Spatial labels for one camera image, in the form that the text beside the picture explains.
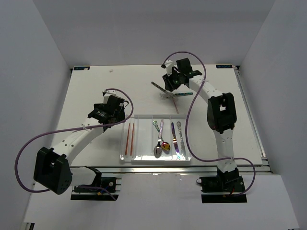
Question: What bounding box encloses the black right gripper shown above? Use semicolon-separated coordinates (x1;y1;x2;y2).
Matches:
162;69;183;92

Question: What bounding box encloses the orange chopstick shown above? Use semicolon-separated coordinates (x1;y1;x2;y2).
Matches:
130;123;135;157
125;123;130;156

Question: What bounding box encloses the pink handled fork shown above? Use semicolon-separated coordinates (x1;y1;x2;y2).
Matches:
171;96;179;114

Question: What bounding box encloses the black handled fork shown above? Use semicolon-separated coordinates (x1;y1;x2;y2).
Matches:
151;81;168;94

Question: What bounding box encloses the green handled fork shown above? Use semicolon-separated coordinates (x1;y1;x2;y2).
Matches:
159;92;193;99

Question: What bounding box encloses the ornate silver knife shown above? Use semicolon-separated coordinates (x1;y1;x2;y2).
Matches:
177;121;187;160

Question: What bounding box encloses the black handled spoon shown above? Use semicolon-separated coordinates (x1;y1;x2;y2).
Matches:
152;120;166;154

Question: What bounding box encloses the pink handled spoon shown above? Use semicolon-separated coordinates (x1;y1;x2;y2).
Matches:
153;119;164;158

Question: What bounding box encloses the rainbow iridescent spoon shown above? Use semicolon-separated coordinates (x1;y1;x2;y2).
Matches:
161;141;171;151

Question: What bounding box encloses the rainbow iridescent knife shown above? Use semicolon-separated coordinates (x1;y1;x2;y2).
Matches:
171;122;182;160

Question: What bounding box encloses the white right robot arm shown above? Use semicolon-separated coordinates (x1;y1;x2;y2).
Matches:
161;58;239;191

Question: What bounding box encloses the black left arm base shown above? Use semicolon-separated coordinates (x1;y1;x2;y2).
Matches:
71;167;122;201

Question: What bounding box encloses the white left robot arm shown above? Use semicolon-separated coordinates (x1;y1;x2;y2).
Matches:
34;94;125;195

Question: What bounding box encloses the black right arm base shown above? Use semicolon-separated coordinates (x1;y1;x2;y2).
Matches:
196;174;247;204

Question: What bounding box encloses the blue label sticker right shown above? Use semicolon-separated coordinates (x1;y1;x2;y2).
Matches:
215;64;233;69

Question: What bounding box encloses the blue label sticker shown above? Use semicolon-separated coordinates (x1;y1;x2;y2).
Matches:
215;64;233;69
73;66;90;71

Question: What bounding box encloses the white divided cutlery tray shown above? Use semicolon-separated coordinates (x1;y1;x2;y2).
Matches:
119;114;191;165

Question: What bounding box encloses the blue label sticker left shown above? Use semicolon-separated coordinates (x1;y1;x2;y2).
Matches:
73;66;90;71

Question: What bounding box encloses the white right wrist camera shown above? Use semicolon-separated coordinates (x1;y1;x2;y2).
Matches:
161;59;175;76

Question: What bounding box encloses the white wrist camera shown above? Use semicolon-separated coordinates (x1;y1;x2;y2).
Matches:
103;90;117;104
161;59;175;76

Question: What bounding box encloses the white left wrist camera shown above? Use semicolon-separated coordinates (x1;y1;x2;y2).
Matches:
103;90;117;104

